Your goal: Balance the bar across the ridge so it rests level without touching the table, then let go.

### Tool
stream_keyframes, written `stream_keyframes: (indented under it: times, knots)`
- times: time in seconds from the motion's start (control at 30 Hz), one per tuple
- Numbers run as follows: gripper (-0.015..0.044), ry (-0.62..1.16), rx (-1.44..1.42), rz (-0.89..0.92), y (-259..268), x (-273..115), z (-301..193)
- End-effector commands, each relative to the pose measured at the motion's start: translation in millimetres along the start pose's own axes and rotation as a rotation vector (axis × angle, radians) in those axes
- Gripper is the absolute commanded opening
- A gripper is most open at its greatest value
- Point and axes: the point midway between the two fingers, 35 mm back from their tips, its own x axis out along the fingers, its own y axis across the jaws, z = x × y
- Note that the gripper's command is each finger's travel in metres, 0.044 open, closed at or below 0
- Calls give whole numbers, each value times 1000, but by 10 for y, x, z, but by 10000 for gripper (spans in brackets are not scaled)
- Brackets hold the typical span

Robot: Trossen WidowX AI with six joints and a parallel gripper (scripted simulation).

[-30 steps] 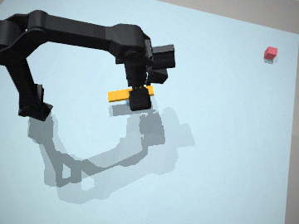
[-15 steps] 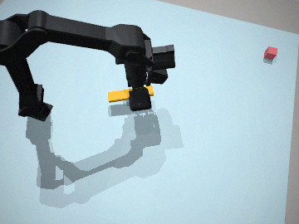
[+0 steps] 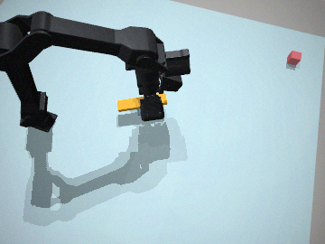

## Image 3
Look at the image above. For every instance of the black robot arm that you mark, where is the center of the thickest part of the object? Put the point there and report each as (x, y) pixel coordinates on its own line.
(138, 47)

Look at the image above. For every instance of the yellow bar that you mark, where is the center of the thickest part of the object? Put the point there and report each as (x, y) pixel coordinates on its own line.
(134, 103)

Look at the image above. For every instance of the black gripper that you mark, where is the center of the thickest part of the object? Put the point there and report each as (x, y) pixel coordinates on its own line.
(151, 107)

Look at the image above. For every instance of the small red cube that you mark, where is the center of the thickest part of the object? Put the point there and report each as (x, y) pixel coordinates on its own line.
(294, 58)

